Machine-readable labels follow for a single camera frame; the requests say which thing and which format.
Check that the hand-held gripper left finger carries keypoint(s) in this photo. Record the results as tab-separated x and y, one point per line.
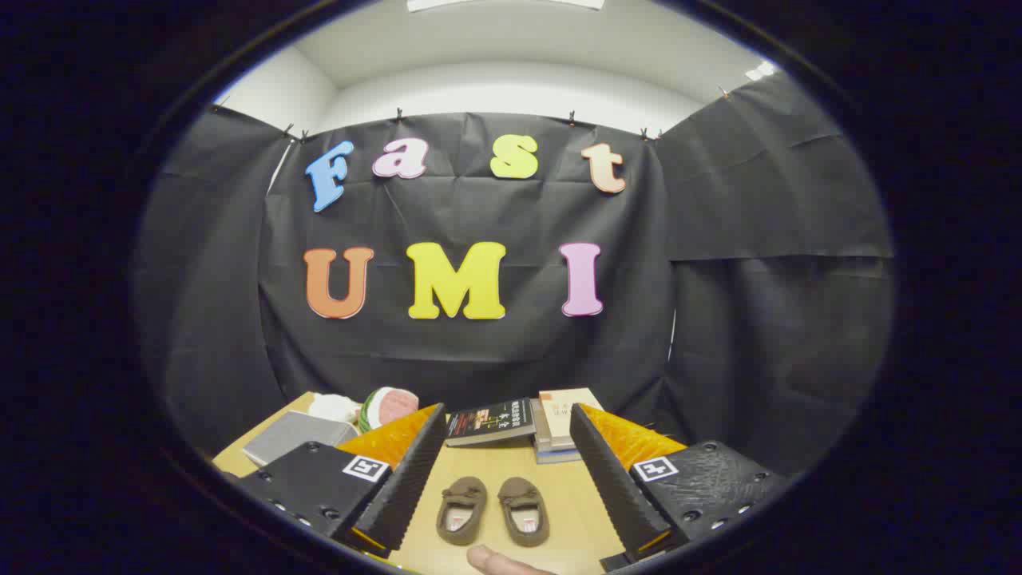
407	479

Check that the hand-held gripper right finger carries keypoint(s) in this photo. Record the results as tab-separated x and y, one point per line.
611	479

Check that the brown moccasin shoe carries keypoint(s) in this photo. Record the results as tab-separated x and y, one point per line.
524	511
461	511

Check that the beige fabric storage box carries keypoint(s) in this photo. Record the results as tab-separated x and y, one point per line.
287	435

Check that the blue cover book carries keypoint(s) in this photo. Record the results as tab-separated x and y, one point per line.
559	458

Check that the watermelon slice plush toy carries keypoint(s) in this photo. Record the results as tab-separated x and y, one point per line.
391	406

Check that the grey cover book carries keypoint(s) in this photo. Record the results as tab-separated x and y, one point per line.
544	435

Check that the beige cover book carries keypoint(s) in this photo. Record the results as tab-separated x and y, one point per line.
563	407

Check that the black cover book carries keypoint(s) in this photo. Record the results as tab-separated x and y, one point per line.
489	421

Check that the white plush toy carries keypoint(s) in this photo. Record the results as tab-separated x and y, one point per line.
331	407

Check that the ceiling light panel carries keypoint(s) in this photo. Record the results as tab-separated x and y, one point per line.
762	72
503	3

